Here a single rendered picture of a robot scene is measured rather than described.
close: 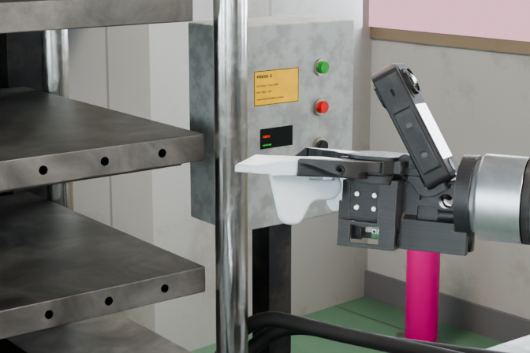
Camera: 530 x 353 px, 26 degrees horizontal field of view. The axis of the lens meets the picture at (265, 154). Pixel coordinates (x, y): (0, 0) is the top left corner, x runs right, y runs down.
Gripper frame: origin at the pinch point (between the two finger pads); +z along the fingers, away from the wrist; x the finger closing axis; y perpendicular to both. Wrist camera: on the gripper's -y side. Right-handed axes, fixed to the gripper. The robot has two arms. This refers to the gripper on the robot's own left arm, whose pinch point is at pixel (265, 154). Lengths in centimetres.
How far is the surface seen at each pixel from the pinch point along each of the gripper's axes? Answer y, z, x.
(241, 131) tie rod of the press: 4, 40, 88
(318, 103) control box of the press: -1, 36, 118
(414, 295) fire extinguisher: 77, 67, 328
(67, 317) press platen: 36, 62, 68
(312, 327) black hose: 40, 29, 100
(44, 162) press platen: 9, 64, 62
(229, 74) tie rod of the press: -6, 42, 85
